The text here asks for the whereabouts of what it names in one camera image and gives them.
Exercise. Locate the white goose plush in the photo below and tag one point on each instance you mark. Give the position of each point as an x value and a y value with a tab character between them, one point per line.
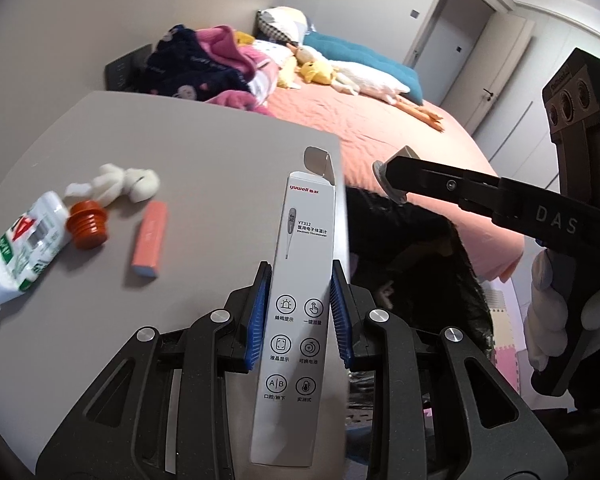
370	77

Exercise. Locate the white plastic bottle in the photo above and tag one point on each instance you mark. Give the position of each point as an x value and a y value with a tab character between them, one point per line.
25	250

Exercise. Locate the person's right hand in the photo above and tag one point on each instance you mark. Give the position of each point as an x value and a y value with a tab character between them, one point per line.
545	320

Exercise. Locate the black bag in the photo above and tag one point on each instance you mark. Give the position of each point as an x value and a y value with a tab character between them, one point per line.
420	260

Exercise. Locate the yellow duck plush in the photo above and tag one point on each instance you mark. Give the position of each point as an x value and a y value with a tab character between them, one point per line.
315	71

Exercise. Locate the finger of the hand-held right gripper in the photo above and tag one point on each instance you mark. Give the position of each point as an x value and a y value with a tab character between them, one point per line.
440	180

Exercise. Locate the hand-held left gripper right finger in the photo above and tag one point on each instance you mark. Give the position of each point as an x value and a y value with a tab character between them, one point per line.
341	320

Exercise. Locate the checkered pillow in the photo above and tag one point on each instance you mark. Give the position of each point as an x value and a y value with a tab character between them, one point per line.
280	22

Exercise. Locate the dark grey headboard panel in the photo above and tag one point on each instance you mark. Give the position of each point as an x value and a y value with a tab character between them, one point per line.
125	67

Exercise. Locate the orange plastic plug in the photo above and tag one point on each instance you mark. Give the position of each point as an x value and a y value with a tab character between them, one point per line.
87	227

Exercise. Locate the teal cushion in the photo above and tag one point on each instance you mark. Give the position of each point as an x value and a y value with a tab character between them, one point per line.
350	50

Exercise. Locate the navy printed blanket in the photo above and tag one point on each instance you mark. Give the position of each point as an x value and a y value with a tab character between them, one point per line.
180	67

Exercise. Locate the mustard plush toy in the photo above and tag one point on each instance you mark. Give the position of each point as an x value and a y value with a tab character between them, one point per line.
243	37

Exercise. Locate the white thermometer box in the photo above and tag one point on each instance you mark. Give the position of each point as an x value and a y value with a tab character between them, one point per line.
295	335

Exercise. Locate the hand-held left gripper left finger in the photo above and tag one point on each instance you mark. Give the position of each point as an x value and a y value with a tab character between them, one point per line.
257	320

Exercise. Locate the pale yellow plush toy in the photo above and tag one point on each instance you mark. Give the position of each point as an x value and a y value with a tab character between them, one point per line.
287	75

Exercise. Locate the pink rectangular box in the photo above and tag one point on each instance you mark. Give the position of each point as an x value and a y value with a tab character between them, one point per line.
150	240

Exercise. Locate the bed with orange sheet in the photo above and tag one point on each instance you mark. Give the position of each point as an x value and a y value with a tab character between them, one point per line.
405	125

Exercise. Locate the light pink printed blanket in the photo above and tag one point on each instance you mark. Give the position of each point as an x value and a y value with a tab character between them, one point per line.
267	67

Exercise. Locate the pastel foam floor mat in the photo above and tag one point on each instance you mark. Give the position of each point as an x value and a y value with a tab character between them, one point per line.
505	320

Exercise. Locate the pink fleece blanket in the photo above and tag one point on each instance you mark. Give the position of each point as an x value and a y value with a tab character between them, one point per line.
220	42

